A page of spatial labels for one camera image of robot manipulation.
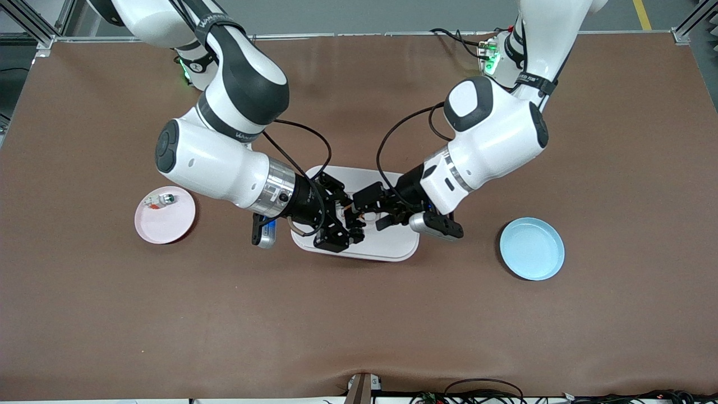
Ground silver table edge strip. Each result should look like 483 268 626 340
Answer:
53 31 680 42

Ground brown table mat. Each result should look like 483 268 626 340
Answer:
0 34 718 402

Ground orange black push-button switch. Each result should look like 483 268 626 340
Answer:
339 203 366 227

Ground aluminium frame profile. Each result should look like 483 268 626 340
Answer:
0 0 58 50
672 0 718 47

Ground pink round plate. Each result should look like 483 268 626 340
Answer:
135 186 196 245

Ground black left arm base cable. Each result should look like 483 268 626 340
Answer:
430 27 495 60

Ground tangled black cable bundle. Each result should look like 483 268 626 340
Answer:
409 378 718 404

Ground grey front camera mount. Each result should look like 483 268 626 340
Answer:
343 372 383 404

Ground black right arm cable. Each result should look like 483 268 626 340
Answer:
260 118 333 237

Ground light blue round plate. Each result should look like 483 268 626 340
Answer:
500 217 565 281

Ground white lidded box grey latches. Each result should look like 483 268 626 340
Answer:
291 165 421 263

